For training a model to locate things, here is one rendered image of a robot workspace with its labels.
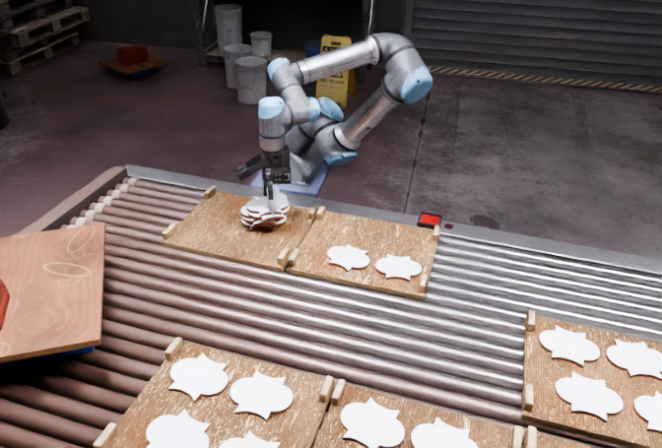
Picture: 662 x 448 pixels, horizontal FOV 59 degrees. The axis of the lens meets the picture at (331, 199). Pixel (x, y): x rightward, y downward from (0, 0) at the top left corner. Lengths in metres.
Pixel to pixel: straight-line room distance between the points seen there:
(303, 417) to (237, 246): 0.68
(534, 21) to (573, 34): 0.41
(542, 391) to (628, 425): 0.18
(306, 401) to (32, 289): 0.74
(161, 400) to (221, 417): 0.15
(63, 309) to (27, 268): 0.22
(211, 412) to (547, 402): 0.75
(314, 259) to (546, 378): 0.72
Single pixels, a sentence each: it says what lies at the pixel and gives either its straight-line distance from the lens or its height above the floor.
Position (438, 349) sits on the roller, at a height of 0.92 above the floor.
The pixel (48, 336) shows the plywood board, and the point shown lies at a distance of 1.51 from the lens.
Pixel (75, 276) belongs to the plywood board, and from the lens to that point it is 1.67.
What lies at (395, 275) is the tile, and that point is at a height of 0.95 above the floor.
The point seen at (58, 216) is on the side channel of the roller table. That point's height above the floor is 0.95.
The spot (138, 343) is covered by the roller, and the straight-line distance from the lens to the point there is 1.63.
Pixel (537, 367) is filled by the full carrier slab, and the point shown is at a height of 0.94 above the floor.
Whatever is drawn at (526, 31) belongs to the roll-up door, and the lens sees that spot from 6.41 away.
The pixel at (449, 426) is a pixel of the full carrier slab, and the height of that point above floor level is 0.95.
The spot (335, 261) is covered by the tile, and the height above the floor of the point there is 0.95.
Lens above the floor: 2.00
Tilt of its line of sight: 31 degrees down
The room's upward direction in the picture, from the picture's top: 2 degrees clockwise
